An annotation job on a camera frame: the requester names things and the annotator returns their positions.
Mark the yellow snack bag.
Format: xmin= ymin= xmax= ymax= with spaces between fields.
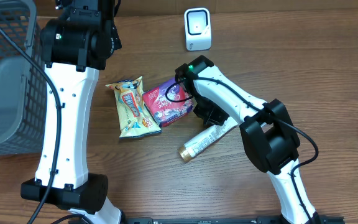
xmin=106 ymin=76 xmax=162 ymax=139

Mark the white barcode scanner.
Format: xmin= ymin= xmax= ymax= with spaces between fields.
xmin=184 ymin=7 xmax=212 ymax=51

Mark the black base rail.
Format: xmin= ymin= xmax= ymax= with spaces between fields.
xmin=126 ymin=215 xmax=346 ymax=224

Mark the white tube gold cap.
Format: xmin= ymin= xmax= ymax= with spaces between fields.
xmin=178 ymin=117 xmax=237 ymax=162

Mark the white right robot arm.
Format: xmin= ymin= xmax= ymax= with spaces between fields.
xmin=175 ymin=55 xmax=319 ymax=223

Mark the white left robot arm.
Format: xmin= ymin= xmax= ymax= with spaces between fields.
xmin=21 ymin=0 xmax=125 ymax=223

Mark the dark grey plastic basket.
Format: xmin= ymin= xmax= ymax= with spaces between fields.
xmin=0 ymin=0 xmax=47 ymax=155

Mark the red purple pad pack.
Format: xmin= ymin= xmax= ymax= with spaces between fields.
xmin=142 ymin=78 xmax=193 ymax=127

